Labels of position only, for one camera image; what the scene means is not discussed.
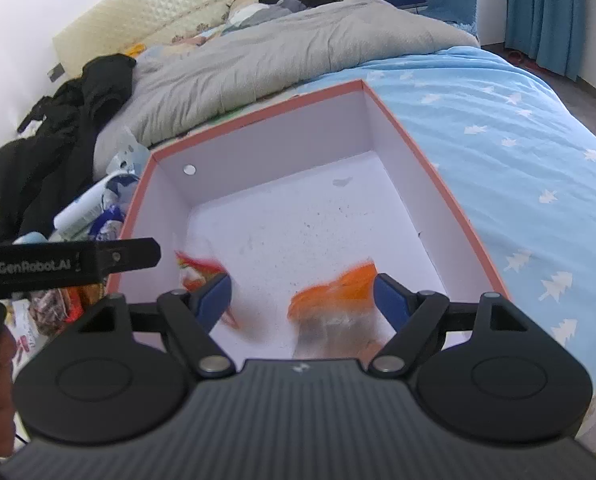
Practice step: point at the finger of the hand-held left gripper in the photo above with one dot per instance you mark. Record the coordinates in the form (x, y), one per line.
(128, 256)

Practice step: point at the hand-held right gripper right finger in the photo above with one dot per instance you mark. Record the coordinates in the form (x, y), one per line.
(388, 296)

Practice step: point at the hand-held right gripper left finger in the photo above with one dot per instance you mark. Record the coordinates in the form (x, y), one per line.
(217, 296)

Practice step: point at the red yellow snack packet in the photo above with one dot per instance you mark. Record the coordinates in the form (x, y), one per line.
(198, 270)

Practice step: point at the dark brown snack packet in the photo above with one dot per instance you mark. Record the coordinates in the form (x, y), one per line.
(58, 310)

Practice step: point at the orange snack packet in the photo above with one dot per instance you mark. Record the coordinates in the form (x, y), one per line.
(338, 295)

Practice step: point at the orange cardboard box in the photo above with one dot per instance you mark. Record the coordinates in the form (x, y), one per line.
(303, 200)

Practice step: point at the white cylinder bottle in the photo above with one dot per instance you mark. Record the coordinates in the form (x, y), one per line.
(83, 210)

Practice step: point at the clear plastic package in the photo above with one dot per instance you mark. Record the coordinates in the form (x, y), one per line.
(128, 152)

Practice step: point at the black jacket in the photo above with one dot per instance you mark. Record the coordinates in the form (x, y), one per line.
(68, 135)

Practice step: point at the blue star bedsheet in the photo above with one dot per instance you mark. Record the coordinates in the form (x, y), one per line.
(502, 160)

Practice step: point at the yellow cloth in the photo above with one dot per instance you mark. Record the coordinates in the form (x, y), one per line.
(135, 50)

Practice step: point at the grey quilt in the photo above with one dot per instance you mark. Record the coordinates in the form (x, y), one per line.
(278, 60)

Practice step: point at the cream padded headboard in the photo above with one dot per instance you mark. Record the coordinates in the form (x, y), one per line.
(153, 5)

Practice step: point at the red shoes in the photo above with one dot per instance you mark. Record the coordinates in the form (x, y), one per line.
(522, 60)

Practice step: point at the grey blue clothes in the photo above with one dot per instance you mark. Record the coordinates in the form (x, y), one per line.
(263, 12)

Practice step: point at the blue curtain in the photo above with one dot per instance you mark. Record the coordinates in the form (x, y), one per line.
(542, 10)

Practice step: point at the grey wall socket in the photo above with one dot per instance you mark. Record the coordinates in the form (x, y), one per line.
(55, 74)

